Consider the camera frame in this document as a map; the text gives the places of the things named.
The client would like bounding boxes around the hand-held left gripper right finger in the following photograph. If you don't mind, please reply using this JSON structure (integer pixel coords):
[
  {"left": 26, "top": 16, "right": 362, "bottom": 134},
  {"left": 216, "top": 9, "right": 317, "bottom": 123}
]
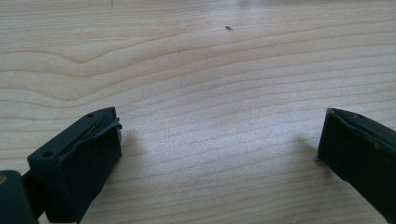
[{"left": 316, "top": 107, "right": 396, "bottom": 224}]

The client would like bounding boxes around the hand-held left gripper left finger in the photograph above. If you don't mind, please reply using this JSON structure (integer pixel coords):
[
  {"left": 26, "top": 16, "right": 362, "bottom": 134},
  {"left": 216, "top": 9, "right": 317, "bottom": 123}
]
[{"left": 26, "top": 106, "right": 123, "bottom": 224}]

